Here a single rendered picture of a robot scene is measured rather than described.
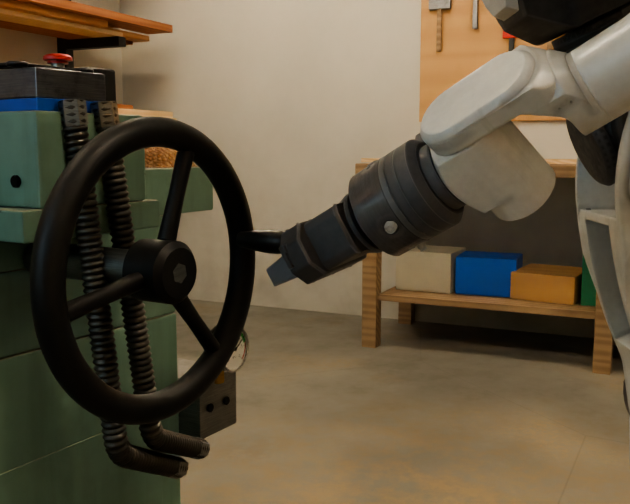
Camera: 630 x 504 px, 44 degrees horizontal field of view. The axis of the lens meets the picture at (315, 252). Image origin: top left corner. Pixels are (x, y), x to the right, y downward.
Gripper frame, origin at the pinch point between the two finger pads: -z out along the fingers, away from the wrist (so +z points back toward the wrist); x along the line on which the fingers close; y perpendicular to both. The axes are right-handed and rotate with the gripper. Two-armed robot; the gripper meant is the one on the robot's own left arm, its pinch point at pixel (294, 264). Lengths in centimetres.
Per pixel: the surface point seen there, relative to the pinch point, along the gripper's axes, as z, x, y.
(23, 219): -11.0, -19.4, 14.1
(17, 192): -12.4, -17.3, 17.4
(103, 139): 0.2, -17.7, 15.7
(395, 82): -97, 317, 86
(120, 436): -19.0, -13.4, -7.2
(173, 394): -11.9, -11.5, -6.0
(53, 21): -189, 205, 177
